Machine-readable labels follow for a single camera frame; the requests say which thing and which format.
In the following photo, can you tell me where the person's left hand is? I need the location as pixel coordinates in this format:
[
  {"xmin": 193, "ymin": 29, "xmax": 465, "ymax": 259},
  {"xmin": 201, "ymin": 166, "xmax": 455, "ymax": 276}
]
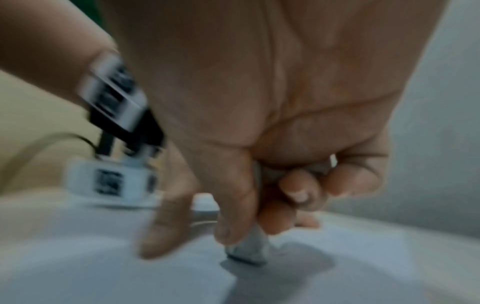
[{"xmin": 138, "ymin": 139, "xmax": 201, "ymax": 260}]

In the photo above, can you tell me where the person's right hand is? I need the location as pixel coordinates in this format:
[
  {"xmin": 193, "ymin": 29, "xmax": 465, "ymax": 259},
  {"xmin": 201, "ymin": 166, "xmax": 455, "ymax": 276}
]
[{"xmin": 98, "ymin": 0, "xmax": 452, "ymax": 247}]

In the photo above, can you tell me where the person's left forearm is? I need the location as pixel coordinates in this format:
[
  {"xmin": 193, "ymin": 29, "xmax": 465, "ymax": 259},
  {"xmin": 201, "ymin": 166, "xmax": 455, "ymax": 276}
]
[{"xmin": 0, "ymin": 0, "xmax": 120, "ymax": 108}]

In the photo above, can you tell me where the white round object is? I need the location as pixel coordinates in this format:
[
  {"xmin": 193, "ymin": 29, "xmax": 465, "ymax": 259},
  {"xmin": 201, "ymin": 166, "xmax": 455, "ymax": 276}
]
[{"xmin": 189, "ymin": 193, "xmax": 222, "ymax": 229}]

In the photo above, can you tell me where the white wrist camera with markers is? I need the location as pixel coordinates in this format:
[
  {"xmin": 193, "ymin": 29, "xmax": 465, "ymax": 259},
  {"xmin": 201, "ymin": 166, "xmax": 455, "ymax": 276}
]
[{"xmin": 63, "ymin": 53, "xmax": 168, "ymax": 208}]

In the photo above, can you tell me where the thin olive cable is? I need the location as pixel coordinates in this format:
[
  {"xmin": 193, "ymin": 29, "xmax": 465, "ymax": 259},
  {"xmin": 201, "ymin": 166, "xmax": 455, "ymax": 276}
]
[{"xmin": 0, "ymin": 132, "xmax": 99, "ymax": 191}]

